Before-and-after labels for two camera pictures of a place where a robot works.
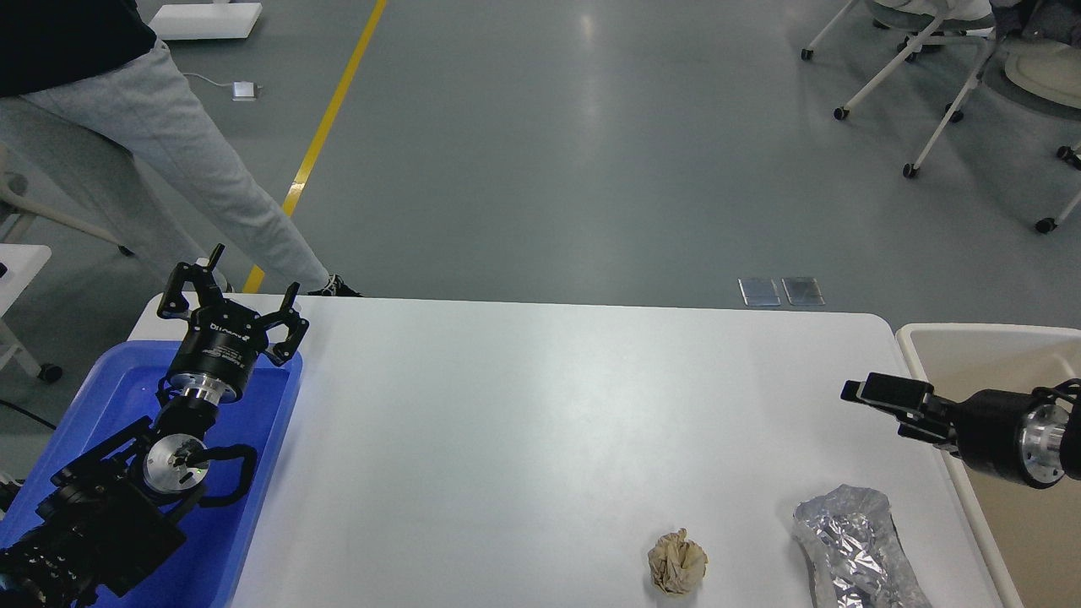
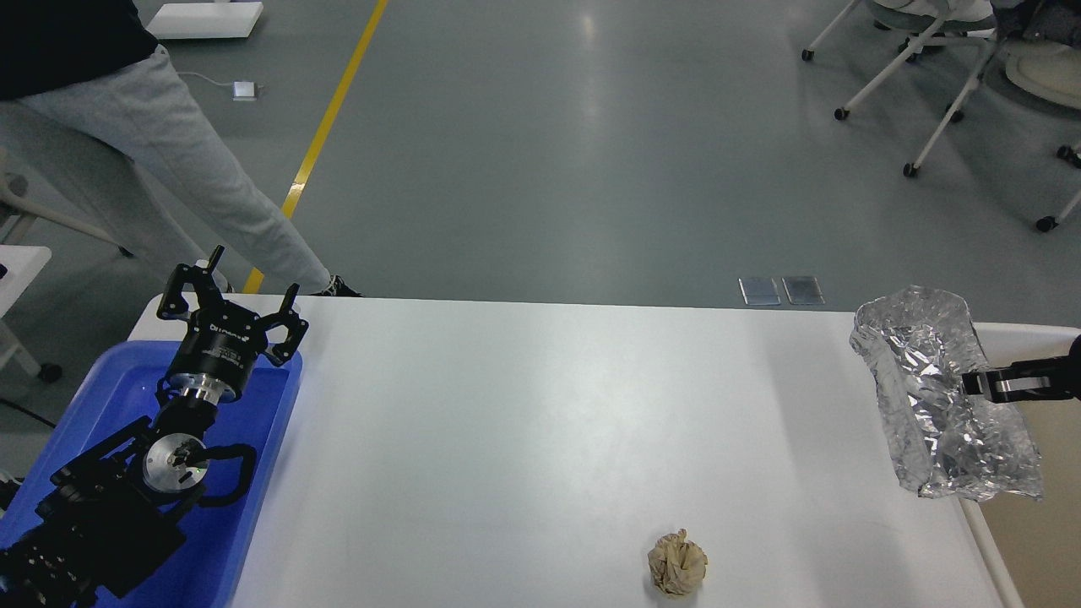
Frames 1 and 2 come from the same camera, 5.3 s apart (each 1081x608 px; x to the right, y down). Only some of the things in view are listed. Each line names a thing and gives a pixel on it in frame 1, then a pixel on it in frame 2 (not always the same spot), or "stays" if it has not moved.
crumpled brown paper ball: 677,565 stays
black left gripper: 223,341 stays
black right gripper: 1010,434 -> 1041,378
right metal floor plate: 802,290 stays
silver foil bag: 856,555 -> 917,344
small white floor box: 243,90 stays
